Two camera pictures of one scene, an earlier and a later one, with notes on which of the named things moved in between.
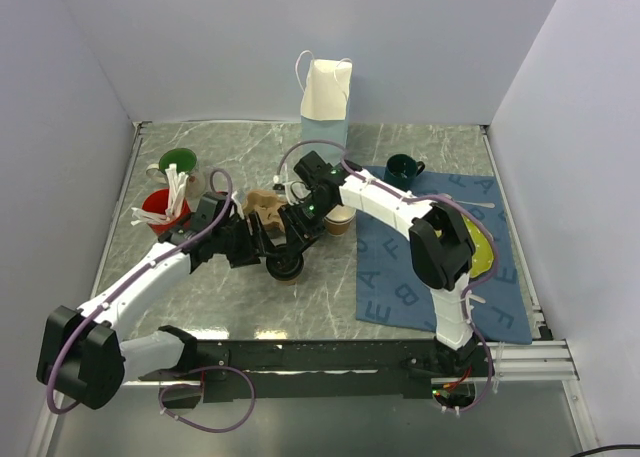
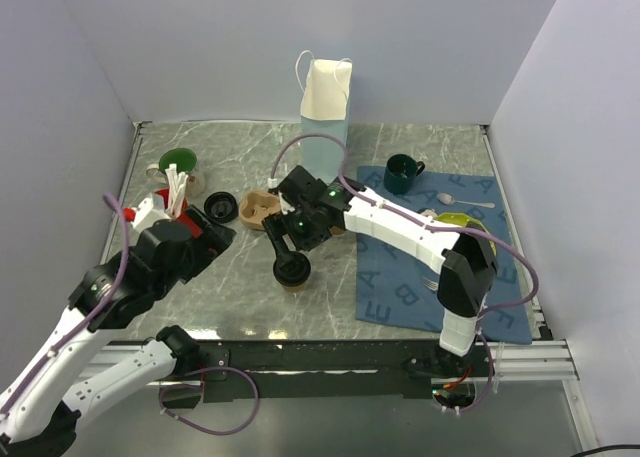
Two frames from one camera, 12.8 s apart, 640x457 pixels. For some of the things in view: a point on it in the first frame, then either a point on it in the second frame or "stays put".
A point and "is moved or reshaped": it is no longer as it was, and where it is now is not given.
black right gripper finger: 294,243 → 275,229
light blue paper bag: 325,105 stays put
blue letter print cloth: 389,290 stays put
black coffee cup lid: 285,267 is moved or reshaped
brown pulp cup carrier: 267,206 stays put
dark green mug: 402,170 stays put
